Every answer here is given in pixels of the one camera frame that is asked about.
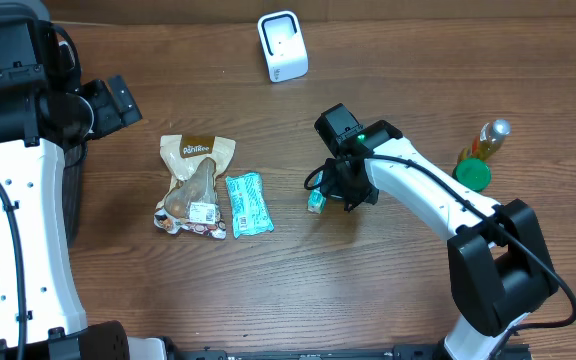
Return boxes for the small teal box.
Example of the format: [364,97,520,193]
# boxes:
[307,171,326,214]

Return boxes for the teal snack packet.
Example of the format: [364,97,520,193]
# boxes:
[226,172,274,238]

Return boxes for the green lid jar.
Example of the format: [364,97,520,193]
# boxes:
[452,158,492,192]

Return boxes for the beige Pantree snack pouch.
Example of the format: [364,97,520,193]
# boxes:
[154,135,236,240]

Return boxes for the yellow oil bottle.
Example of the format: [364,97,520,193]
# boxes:
[457,119,512,163]

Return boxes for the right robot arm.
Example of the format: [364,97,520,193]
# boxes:
[314,104,560,359]

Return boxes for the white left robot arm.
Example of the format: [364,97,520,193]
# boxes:
[0,4,167,359]

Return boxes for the white barcode scanner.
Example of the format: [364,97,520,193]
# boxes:
[257,10,309,83]

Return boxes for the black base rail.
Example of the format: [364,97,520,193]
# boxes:
[177,342,534,360]

